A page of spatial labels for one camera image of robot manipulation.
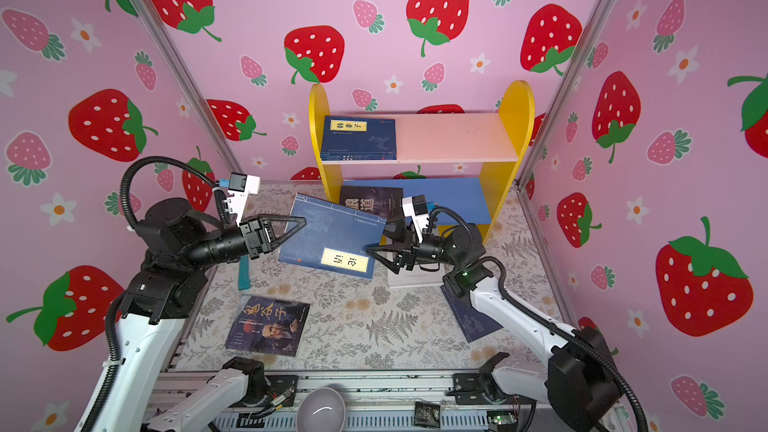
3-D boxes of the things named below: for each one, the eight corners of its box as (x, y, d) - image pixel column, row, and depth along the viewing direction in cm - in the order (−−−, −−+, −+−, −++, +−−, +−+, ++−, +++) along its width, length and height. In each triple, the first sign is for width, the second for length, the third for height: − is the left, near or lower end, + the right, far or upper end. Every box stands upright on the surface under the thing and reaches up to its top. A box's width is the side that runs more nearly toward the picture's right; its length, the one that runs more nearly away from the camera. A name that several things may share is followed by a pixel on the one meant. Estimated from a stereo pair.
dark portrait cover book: (226, 356, 81) (221, 353, 79) (245, 300, 92) (241, 296, 89) (299, 356, 81) (296, 353, 79) (310, 300, 92) (308, 296, 89)
